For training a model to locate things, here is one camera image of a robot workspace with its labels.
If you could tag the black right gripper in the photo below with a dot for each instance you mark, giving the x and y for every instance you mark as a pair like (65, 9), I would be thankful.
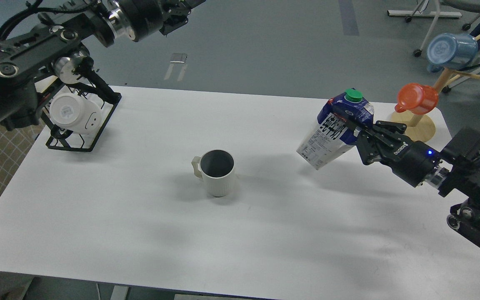
(385, 142)

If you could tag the black wire cup rack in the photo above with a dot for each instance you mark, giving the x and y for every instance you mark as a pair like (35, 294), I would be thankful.
(67, 140)

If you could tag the white mug on rack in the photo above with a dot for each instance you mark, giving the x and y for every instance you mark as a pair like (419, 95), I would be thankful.
(73, 112)

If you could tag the orange plastic cup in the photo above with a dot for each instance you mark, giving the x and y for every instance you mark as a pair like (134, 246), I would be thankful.
(416, 98)

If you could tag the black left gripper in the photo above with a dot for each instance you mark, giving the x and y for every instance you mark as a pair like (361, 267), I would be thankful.
(137, 19)

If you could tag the blue plastic cup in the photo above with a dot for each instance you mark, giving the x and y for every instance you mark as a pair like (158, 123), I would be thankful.
(452, 51)

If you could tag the white ribbed ceramic mug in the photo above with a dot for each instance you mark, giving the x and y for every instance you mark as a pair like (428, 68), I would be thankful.
(216, 170)

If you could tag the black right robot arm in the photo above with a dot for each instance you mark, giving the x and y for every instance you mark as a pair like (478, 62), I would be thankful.
(455, 167)

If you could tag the wooden cup tree stand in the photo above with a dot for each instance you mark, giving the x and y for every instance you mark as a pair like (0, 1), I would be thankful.
(422, 127)

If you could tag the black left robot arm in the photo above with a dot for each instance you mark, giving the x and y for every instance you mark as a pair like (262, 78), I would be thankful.
(40, 42)

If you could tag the blue white milk carton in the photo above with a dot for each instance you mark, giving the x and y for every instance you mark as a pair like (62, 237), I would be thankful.
(329, 138)

